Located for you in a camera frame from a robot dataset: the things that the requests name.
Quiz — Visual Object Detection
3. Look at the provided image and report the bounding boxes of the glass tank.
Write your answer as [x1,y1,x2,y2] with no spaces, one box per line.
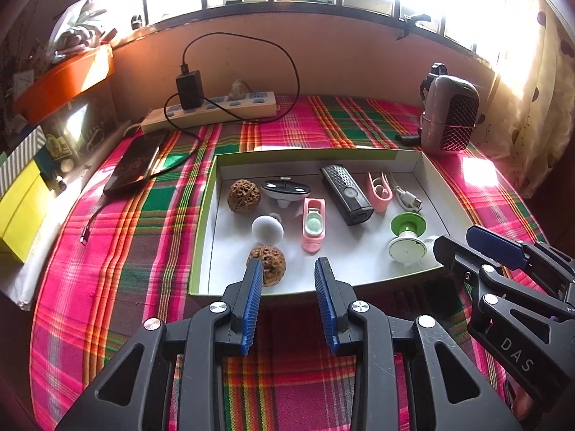
[42,85,120,167]

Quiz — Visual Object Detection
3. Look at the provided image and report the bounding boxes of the short black plug cable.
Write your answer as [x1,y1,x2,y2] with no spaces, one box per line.
[78,193,113,247]

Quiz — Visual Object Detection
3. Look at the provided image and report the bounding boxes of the green cardboard box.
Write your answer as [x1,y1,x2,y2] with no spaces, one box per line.
[188,147,452,297]

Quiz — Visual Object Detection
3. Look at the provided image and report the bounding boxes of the yellow box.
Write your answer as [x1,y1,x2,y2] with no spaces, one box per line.
[0,159,52,265]

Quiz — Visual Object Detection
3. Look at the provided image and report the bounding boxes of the person's right hand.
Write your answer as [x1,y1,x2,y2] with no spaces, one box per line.
[503,379,540,420]

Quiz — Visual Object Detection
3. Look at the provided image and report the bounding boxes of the pink clipper with teal pad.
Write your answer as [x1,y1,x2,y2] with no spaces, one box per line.
[301,196,328,253]

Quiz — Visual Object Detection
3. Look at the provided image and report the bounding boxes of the white usb cable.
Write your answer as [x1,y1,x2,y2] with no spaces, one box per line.
[387,173,424,213]

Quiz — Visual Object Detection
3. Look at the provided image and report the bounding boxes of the striped box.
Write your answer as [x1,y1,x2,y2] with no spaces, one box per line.
[0,125,48,189]

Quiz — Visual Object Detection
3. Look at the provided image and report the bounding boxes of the white plastic bag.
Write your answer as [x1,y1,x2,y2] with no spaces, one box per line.
[47,0,118,61]

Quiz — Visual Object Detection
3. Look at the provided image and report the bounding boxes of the black window hook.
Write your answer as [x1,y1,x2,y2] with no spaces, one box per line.
[395,13,433,40]

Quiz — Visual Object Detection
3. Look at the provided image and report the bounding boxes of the black charger adapter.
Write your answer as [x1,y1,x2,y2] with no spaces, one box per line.
[175,71,204,111]

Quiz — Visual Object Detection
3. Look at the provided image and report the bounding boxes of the black rectangular light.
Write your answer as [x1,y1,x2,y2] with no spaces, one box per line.
[320,164,375,226]

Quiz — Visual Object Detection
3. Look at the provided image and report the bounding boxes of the black round disc holder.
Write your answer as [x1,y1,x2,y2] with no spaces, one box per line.
[261,177,312,209]

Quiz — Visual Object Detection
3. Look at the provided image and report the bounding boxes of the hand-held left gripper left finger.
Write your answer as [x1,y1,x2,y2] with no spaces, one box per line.
[56,258,266,431]

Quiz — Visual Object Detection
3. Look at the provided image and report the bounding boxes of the brown walnut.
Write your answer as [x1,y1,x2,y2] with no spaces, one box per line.
[246,245,287,287]
[227,179,262,213]

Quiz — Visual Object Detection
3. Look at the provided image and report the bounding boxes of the long black charging cable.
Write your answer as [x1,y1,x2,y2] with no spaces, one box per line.
[150,32,301,176]

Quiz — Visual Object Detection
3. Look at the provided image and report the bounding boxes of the orange plastic tray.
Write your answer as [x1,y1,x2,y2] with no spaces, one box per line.
[11,44,115,124]

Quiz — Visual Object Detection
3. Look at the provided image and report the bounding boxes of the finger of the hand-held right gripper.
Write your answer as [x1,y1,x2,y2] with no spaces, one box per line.
[465,225,575,280]
[432,235,575,312]

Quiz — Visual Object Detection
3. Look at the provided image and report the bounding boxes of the plaid blanket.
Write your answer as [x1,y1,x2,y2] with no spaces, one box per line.
[29,92,553,431]

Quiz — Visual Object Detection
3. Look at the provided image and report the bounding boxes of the beige power strip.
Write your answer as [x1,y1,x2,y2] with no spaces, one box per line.
[141,91,278,134]

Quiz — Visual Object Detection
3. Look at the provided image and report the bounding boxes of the green and white spool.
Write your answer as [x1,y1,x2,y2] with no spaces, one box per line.
[387,212,429,267]

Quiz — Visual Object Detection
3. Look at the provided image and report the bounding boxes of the pink loop clip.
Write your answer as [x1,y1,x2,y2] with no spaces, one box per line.
[366,171,395,213]

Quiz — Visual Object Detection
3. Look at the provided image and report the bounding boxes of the white round knob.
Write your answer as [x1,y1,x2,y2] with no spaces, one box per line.
[252,212,285,244]

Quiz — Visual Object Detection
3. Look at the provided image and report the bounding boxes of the black smartphone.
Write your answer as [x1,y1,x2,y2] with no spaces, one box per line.
[103,129,170,197]

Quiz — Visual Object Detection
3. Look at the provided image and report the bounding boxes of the dotted white curtain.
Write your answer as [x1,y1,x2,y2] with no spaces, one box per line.
[476,0,575,198]

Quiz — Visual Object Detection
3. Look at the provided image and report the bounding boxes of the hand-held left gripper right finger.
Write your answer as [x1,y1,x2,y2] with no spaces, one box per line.
[313,257,524,431]

